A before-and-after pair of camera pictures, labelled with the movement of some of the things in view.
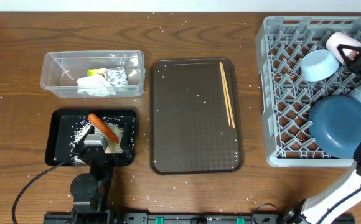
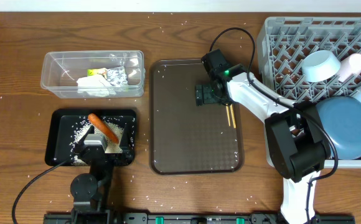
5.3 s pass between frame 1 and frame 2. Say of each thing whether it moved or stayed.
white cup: moved
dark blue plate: stayed
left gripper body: stayed
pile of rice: stayed
